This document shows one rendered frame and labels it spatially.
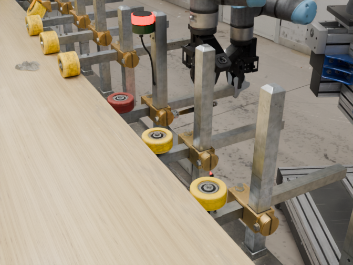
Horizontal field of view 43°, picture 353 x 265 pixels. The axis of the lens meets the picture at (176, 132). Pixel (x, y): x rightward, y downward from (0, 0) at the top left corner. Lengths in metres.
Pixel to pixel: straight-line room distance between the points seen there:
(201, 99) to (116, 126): 0.26
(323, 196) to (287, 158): 0.68
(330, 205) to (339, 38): 0.76
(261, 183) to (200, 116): 0.26
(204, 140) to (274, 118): 0.31
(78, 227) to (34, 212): 0.11
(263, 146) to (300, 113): 2.42
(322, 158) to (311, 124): 0.43
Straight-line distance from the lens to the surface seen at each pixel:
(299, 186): 1.14
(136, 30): 1.24
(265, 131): 0.90
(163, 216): 0.90
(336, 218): 2.06
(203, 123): 1.13
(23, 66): 1.64
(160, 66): 1.30
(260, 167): 0.95
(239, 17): 1.44
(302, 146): 2.93
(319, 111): 3.40
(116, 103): 1.32
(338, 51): 1.80
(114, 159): 1.07
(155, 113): 1.35
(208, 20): 1.18
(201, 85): 1.08
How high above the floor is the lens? 1.49
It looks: 30 degrees down
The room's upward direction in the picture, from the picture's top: straight up
